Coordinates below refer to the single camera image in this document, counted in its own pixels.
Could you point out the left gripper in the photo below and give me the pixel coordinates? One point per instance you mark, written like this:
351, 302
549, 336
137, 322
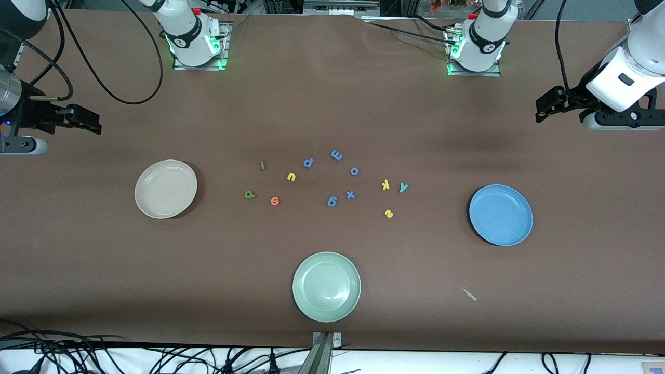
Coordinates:
578, 96

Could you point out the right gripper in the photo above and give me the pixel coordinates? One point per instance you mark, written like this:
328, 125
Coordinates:
34, 112

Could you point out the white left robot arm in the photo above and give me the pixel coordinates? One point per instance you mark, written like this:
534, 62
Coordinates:
488, 31

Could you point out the beige brown plate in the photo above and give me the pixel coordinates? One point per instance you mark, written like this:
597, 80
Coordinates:
166, 189

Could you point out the blue plate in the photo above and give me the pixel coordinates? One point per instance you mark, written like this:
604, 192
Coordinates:
501, 215

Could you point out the orange artificial flowers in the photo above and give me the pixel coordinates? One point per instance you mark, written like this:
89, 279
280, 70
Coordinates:
447, 5

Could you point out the small grey paper scrap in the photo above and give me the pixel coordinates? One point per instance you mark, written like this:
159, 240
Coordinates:
470, 294

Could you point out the brown table cover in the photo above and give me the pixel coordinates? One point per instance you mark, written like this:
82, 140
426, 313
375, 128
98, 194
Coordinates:
332, 104

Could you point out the blue letter m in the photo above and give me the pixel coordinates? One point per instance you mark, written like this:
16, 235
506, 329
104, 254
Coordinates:
336, 155

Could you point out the grey metal box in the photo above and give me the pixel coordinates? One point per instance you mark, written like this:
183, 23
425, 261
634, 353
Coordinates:
340, 7

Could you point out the blue letter p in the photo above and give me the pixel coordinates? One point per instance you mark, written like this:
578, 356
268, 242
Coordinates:
308, 163

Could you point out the blue letter g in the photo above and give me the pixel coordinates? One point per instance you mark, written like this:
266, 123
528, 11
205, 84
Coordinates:
332, 201

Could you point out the tan box corner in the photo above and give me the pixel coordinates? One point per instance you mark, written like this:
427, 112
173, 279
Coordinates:
654, 368

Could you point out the pale green plate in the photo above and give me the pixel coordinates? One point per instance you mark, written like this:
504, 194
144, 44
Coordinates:
326, 286

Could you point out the aluminium profile bar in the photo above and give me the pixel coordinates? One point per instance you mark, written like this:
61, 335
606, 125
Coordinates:
318, 361

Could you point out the aluminium frame profile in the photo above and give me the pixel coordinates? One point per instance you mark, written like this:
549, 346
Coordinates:
18, 56
630, 25

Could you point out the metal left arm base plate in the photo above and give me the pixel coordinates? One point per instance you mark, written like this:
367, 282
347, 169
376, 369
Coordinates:
493, 72

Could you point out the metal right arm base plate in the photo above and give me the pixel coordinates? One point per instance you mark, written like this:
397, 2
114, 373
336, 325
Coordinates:
179, 65

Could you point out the small metal table bracket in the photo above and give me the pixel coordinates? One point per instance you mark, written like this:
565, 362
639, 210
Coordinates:
336, 340

